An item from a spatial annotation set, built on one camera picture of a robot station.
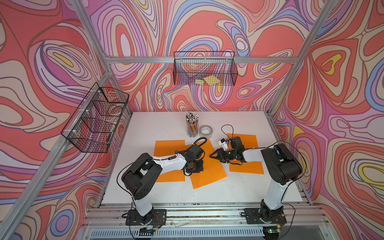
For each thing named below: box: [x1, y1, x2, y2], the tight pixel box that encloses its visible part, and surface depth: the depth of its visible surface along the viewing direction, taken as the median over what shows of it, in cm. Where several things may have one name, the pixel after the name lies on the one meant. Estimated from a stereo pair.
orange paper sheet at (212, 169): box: [190, 139, 227, 190], surface depth 89 cm
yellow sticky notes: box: [195, 75, 221, 85], surface depth 92 cm
